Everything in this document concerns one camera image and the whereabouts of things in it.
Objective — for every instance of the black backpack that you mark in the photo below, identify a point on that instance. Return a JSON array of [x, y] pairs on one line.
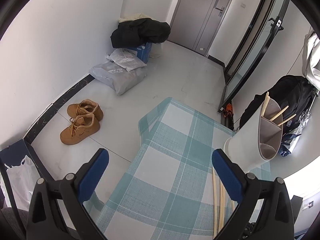
[[296, 93]]

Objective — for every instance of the orange black tool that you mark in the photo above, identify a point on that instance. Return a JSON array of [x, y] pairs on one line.
[[228, 111]]

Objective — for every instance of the white hanging bag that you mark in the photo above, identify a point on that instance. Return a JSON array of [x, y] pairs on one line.
[[310, 57]]

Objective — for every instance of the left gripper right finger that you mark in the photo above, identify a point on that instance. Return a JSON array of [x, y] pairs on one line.
[[263, 208]]

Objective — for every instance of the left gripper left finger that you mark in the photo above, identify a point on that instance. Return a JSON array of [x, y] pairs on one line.
[[56, 210]]

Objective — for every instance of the wooden chopstick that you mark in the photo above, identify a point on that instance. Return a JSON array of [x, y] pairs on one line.
[[279, 113], [232, 205], [215, 204], [286, 120], [222, 207], [265, 104]]

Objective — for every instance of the grey plastic parcel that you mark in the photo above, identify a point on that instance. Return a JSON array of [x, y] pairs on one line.
[[117, 77]]

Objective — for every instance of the white grey utensil holder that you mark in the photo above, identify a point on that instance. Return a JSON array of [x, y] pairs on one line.
[[258, 141]]

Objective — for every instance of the white plastic parcel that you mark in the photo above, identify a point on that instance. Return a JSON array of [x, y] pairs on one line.
[[125, 59]]

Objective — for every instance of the teal plaid placemat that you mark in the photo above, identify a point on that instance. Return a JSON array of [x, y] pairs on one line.
[[167, 191]]

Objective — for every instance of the grey entrance door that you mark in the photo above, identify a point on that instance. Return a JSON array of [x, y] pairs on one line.
[[195, 23]]

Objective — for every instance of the silver folded umbrella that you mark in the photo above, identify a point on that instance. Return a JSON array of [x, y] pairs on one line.
[[290, 139]]

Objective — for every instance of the black speaker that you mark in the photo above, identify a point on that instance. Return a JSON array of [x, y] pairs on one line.
[[296, 204]]

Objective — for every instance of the cream cloth bundle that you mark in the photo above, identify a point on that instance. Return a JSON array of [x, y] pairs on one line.
[[133, 17]]

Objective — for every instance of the tan boot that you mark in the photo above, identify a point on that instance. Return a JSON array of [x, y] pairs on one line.
[[81, 127], [85, 107]]

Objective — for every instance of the blue cardboard box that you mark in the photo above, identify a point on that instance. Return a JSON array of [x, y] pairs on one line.
[[142, 52]]

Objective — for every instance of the white plastic bag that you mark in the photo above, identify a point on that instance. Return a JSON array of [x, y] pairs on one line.
[[22, 180]]

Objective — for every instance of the black framed glass door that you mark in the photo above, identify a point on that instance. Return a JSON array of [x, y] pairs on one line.
[[264, 26]]

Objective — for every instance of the black jacket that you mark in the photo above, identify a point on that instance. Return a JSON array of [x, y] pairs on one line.
[[138, 32]]

